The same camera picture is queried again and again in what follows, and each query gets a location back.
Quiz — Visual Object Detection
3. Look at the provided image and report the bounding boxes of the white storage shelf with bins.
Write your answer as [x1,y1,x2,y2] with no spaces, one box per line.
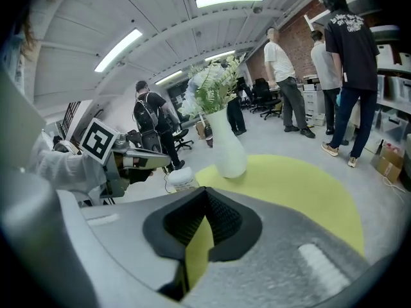
[369,24,411,147]

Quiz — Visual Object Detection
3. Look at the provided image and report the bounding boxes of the white drawer cabinet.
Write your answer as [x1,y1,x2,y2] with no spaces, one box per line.
[301,74,328,127]

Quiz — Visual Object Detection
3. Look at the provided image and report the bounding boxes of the round yellow-green mat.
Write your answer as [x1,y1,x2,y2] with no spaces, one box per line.
[184,154,366,292]

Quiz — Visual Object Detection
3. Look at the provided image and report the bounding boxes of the brown cardboard box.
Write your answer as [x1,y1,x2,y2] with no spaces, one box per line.
[370,139,406,184]

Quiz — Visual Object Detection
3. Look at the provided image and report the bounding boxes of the green and white artificial flowers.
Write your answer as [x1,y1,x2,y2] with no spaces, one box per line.
[177,53,247,120]

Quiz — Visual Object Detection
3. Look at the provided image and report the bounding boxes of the translucent white cotton swab container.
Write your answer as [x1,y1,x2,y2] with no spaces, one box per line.
[166,167,197,193]

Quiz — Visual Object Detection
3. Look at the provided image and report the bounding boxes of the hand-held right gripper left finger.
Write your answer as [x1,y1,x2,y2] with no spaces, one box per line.
[56,186,207,296]

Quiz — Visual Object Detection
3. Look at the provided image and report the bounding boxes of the white cable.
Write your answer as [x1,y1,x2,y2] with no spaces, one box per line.
[381,175,409,203]

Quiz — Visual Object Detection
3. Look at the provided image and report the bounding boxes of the white ceramic vase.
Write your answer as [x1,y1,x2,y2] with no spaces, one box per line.
[204,107,249,179]

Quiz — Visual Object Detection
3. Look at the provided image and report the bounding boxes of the black office chair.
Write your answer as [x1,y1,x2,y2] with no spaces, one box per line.
[249,77,283,121]
[172,128,195,153]

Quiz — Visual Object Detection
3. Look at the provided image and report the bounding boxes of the person's left forearm white sleeve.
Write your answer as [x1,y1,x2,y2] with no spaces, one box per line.
[29,133,107,203]

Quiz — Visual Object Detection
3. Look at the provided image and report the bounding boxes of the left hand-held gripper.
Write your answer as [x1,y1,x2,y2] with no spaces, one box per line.
[79,117,171,205]

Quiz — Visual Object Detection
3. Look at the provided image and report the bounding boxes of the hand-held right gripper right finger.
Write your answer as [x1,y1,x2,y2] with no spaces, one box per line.
[179,186,388,308]

